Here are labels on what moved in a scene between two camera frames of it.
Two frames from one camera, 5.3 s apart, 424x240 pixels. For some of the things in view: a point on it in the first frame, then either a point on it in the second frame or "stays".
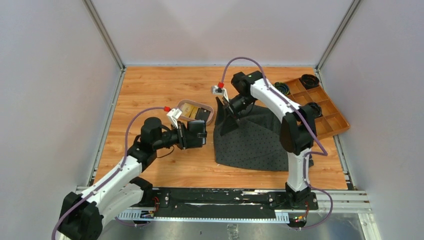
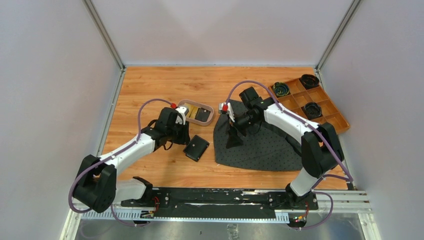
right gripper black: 229,122 -> 234,140
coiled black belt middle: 316,109 stays
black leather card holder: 196,133 -> 196,148
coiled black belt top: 309,81 stays
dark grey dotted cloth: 254,144 stays
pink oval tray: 202,105 stays
